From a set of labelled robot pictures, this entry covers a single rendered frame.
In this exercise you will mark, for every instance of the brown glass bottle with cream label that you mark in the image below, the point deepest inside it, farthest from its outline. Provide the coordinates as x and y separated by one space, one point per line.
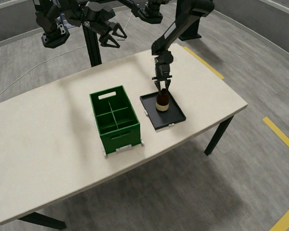
162 102

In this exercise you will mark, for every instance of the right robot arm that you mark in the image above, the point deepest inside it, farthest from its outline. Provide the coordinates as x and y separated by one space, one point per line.
92 14

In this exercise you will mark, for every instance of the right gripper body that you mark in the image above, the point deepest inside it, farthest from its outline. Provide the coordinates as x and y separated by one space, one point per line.
104 33

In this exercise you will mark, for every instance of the green plastic crate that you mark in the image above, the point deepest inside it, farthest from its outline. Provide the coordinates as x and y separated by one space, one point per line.
118 122

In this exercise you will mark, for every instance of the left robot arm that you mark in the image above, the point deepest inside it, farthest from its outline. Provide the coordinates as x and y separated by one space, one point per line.
192 10

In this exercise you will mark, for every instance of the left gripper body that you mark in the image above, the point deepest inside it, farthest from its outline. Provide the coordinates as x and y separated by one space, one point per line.
161 78

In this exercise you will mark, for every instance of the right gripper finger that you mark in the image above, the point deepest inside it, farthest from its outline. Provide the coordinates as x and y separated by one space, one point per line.
109 37
117 34

